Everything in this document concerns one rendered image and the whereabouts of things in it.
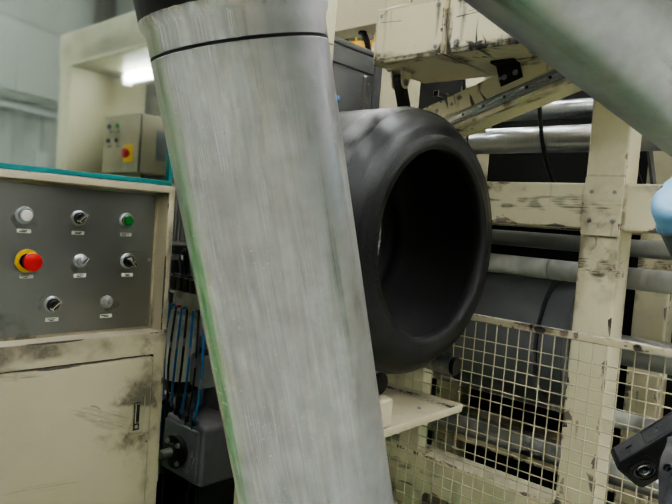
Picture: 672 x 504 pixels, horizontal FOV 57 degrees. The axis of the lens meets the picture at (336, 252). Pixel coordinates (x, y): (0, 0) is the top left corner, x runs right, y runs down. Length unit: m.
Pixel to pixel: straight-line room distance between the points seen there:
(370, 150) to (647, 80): 0.84
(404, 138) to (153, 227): 0.73
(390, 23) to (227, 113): 1.39
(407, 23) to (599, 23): 1.36
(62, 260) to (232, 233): 1.20
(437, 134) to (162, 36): 0.98
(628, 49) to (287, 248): 0.21
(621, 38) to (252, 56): 0.19
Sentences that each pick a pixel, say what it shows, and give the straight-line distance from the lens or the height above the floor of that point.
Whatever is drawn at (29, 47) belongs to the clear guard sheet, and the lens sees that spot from 1.51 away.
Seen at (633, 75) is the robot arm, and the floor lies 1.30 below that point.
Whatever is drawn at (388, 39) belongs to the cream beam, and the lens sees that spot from 1.71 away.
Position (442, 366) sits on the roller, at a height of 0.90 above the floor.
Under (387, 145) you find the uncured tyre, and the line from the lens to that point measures 1.19.
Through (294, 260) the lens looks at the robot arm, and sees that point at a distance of 0.36.
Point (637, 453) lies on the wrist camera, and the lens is 0.74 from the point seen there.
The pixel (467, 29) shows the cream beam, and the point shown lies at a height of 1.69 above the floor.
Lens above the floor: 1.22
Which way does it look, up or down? 3 degrees down
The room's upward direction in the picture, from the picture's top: 4 degrees clockwise
